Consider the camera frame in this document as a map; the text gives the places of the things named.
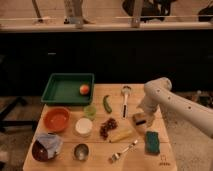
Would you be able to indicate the whiteboard eraser block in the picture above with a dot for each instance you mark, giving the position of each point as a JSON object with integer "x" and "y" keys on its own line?
{"x": 139, "y": 119}

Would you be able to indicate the silver fork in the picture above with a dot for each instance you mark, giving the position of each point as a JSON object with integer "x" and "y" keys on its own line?
{"x": 116, "y": 156}

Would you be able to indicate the black office chair base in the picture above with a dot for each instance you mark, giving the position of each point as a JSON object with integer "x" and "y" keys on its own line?
{"x": 9, "y": 119}

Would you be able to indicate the orange bowl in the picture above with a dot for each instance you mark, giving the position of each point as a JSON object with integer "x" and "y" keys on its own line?
{"x": 56, "y": 119}

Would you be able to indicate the green sponge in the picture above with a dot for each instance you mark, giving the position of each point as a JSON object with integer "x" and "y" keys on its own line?
{"x": 152, "y": 143}

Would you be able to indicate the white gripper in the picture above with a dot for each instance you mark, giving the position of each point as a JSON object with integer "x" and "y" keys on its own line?
{"x": 149, "y": 118}

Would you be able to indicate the blue grey cloth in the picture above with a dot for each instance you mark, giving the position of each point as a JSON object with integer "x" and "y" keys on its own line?
{"x": 51, "y": 142}

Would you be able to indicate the green plastic tray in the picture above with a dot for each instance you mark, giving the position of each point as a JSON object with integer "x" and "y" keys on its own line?
{"x": 64, "y": 89}

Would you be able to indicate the purple grape bunch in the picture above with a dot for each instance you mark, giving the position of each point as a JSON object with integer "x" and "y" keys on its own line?
{"x": 107, "y": 126}

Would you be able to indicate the white plastic cup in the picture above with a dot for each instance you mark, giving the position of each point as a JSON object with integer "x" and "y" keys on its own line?
{"x": 84, "y": 127}

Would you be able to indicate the small metal cup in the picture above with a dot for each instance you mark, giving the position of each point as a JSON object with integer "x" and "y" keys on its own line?
{"x": 81, "y": 152}

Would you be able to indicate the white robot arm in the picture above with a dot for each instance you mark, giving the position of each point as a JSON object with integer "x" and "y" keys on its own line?
{"x": 158, "y": 92}

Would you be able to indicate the orange peach fruit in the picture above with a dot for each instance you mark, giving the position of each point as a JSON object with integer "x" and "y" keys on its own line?
{"x": 84, "y": 89}

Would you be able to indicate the dark purple bowl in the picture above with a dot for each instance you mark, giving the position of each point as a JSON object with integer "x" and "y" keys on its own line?
{"x": 40, "y": 153}

